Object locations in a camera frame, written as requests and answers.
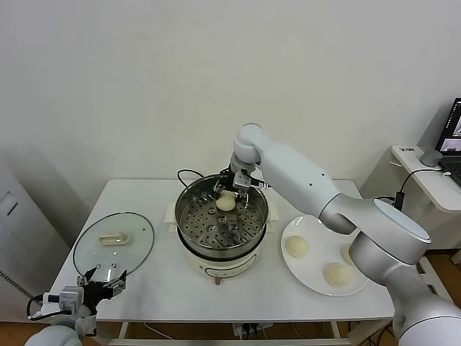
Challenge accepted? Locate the white power strip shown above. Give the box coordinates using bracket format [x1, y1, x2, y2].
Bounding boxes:
[232, 323, 273, 340]

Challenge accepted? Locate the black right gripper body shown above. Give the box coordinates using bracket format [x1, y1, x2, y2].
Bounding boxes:
[218, 166, 236, 191]

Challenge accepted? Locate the grey cylindrical speaker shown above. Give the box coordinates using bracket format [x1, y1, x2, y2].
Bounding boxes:
[419, 150, 443, 169]

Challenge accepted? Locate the black power adapter cable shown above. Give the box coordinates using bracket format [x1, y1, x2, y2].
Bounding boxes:
[374, 169, 451, 210]

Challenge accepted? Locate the white cabinet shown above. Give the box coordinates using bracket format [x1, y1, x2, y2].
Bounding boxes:
[0, 158, 71, 324]

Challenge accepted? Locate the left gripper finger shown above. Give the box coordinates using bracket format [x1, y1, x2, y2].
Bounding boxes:
[76, 266, 98, 288]
[104, 268, 129, 299]

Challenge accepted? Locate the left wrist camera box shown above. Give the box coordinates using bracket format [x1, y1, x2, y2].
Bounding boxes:
[42, 285, 84, 313]

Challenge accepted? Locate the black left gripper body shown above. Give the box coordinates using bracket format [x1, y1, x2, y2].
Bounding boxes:
[82, 281, 115, 313]

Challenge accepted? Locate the black cooker power cord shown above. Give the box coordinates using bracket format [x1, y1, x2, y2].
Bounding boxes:
[176, 169, 208, 188]

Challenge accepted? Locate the white table frame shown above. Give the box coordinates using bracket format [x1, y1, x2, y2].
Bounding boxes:
[86, 319, 393, 346]

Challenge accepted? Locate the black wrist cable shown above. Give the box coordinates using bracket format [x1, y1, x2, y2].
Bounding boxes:
[248, 174, 271, 190]
[27, 294, 50, 321]

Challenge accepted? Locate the black open laptop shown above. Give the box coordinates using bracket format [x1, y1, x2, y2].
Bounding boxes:
[434, 97, 461, 177]

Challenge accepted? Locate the round glass pot lid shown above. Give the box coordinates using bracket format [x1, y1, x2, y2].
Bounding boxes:
[72, 212, 155, 283]

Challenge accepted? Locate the cream electric cooker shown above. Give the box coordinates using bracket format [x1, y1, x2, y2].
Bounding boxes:
[165, 216, 280, 288]

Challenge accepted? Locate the white side desk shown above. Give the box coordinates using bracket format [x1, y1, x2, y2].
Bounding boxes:
[359, 144, 461, 307]

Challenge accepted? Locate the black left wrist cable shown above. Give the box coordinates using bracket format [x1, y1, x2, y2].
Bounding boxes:
[27, 294, 50, 321]

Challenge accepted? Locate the white steamed baozi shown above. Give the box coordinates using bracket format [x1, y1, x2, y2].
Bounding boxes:
[340, 244, 356, 266]
[215, 190, 237, 212]
[285, 236, 309, 259]
[325, 262, 353, 288]

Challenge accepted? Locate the white round plate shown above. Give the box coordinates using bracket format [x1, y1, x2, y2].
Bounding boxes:
[279, 214, 370, 297]

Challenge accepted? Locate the white floor cable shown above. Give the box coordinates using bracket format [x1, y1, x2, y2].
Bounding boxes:
[143, 322, 174, 340]

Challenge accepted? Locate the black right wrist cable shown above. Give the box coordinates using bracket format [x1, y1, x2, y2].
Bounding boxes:
[248, 174, 271, 190]

